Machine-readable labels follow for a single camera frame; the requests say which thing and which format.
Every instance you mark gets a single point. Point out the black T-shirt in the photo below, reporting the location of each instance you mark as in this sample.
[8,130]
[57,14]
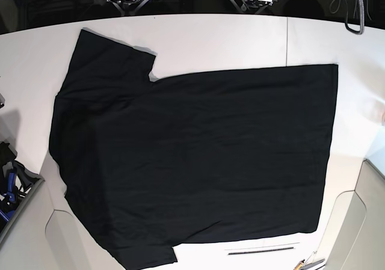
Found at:
[206,157]

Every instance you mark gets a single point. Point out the grey flat tool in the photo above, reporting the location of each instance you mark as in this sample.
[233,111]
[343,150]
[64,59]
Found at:
[314,265]

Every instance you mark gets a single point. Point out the blue and black tools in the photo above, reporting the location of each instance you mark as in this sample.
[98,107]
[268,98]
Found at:
[16,182]

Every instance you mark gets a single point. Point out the beige chair left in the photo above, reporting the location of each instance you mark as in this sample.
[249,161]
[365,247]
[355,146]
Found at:
[40,236]

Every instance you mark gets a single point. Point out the beige chair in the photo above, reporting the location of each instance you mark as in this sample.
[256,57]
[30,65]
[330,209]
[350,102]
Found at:
[40,236]
[354,237]

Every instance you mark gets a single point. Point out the beige chair right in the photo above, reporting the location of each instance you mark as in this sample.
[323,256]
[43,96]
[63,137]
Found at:
[354,237]

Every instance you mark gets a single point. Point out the yellow handled tool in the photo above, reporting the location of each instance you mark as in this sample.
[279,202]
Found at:
[299,265]

